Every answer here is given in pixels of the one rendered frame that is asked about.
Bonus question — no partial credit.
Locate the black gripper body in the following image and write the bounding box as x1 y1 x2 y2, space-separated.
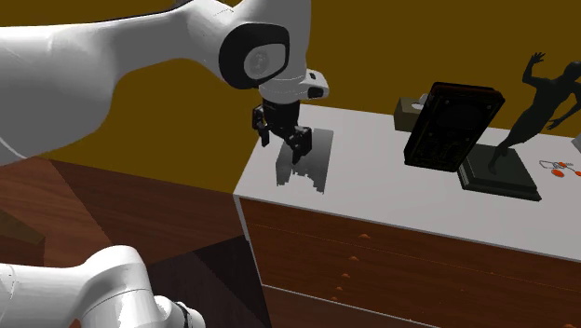
262 99 302 138

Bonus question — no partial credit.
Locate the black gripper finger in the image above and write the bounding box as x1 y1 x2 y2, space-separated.
251 104 272 148
282 125 314 166

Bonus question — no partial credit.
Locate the olive tissue box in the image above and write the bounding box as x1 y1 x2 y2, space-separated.
392 93 428 133

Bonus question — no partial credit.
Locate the white-topped wooden chest of drawers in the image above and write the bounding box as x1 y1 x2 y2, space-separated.
232 102 581 328

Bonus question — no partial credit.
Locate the black rectangular device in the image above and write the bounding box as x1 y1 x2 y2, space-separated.
403 81 507 173

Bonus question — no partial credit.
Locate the black human figure on base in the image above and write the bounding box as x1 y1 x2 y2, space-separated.
456 51 581 202

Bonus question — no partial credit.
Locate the key ring with orange tags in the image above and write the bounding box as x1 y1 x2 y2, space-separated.
538 158 581 179

